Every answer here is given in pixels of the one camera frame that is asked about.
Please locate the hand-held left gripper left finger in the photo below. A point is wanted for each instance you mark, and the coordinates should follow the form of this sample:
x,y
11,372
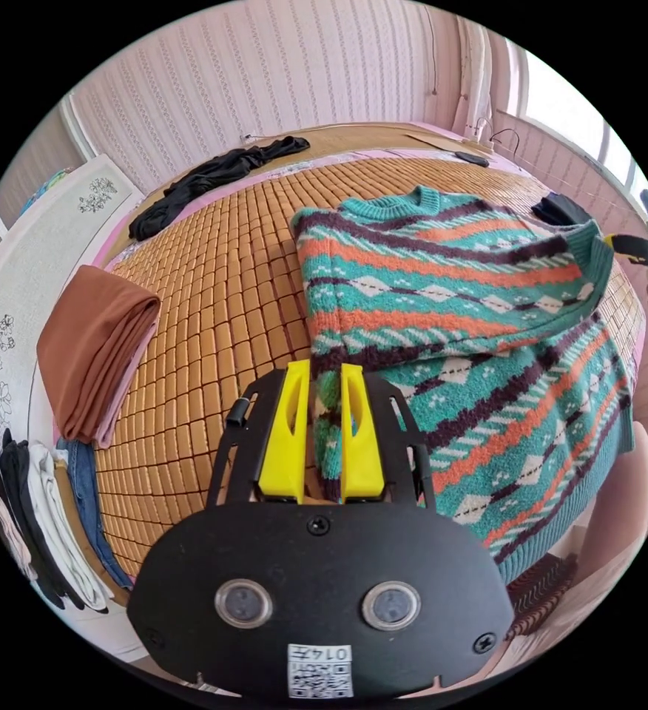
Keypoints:
x,y
288,438

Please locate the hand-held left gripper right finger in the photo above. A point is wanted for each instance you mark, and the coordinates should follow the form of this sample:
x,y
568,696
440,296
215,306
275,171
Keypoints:
x,y
360,444

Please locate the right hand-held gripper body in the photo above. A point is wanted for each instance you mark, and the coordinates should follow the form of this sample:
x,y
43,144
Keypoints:
x,y
634,247

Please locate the teal orange patterned sweater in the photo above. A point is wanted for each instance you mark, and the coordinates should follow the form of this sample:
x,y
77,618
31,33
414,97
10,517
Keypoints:
x,y
468,310

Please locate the small black garment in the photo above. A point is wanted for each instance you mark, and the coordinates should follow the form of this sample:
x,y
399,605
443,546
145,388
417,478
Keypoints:
x,y
560,208

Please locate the bed with woven mat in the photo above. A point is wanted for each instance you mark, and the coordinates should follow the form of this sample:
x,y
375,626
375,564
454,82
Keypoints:
x,y
218,310

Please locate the window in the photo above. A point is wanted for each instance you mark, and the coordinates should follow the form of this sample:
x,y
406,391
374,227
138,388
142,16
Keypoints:
x,y
557,94

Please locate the brown folded garment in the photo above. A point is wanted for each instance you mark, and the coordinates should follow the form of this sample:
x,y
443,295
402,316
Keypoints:
x,y
99,344

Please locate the person's body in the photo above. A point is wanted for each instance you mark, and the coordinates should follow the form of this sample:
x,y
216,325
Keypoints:
x,y
612,499

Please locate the pile of clothes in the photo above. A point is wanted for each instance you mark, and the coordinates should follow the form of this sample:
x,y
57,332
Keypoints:
x,y
41,499

